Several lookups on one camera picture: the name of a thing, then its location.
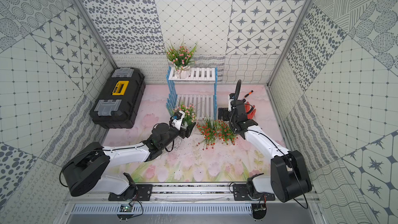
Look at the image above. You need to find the pink flower pot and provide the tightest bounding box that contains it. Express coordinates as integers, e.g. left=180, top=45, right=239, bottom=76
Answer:
left=165, top=41, right=198, bottom=79
left=175, top=104, right=197, bottom=128

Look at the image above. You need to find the red flower pot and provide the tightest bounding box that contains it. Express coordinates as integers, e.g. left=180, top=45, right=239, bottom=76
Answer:
left=216, top=120, right=237, bottom=145
left=197, top=118, right=220, bottom=150

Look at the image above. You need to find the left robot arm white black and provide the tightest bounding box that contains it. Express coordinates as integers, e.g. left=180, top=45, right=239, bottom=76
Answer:
left=61, top=123, right=196, bottom=201

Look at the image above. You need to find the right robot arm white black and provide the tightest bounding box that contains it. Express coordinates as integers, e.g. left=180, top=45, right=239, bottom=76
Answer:
left=219, top=93, right=312, bottom=202

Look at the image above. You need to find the blue white two-tier rack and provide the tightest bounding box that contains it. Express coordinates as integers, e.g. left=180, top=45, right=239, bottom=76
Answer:
left=166, top=67, right=218, bottom=119

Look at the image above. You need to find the red work glove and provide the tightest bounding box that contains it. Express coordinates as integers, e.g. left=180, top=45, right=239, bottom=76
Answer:
left=245, top=102, right=256, bottom=119

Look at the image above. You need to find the red black screwdriver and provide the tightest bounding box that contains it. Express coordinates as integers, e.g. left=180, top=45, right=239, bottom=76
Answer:
left=244, top=90, right=254, bottom=98

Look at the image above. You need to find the floral pink table mat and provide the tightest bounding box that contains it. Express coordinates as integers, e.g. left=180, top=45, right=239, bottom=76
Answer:
left=104, top=85, right=286, bottom=183

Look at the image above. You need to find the black yellow toolbox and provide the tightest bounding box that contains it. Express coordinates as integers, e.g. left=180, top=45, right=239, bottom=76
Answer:
left=90, top=67, right=146, bottom=129

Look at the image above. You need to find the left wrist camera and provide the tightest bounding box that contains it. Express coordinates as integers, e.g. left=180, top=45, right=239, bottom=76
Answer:
left=170, top=110, right=186, bottom=131

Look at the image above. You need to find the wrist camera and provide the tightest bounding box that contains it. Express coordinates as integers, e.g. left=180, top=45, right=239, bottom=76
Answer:
left=170, top=110, right=186, bottom=131
left=228, top=93, right=236, bottom=112

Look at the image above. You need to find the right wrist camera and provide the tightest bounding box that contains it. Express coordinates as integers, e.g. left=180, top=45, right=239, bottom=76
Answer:
left=228, top=93, right=236, bottom=112

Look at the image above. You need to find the aluminium rail frame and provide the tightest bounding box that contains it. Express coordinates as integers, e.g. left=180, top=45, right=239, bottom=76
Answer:
left=55, top=183, right=326, bottom=224

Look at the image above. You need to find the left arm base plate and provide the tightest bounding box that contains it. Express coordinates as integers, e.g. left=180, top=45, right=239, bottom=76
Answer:
left=108, top=184, right=153, bottom=201

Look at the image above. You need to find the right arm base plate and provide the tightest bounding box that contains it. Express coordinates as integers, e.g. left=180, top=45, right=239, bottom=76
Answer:
left=229, top=183, right=276, bottom=201

